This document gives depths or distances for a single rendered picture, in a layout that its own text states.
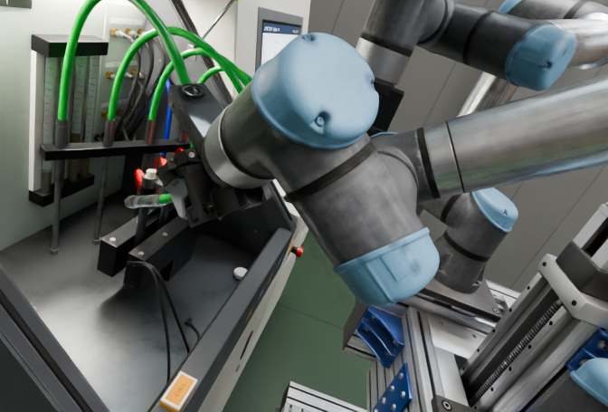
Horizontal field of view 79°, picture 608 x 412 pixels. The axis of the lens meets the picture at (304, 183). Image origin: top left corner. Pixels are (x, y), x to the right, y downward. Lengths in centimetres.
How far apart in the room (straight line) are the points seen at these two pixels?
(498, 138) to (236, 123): 22
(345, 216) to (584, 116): 22
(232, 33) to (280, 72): 78
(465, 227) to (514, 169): 56
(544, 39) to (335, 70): 35
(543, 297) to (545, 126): 51
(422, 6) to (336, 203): 34
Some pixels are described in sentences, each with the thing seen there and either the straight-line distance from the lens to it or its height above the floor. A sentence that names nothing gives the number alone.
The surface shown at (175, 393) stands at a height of 96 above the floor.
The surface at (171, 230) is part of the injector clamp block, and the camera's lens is 86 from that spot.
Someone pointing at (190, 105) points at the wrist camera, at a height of 136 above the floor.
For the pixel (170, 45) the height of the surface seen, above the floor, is 139.
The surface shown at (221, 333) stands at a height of 95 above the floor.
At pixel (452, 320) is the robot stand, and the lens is 104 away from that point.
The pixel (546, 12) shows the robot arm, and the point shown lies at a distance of 94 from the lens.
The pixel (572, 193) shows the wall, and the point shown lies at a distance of 314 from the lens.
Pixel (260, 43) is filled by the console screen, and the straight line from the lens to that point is 113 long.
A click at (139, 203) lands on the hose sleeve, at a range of 62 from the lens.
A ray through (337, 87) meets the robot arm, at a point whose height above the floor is 146.
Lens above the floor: 150
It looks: 25 degrees down
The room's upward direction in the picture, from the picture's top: 21 degrees clockwise
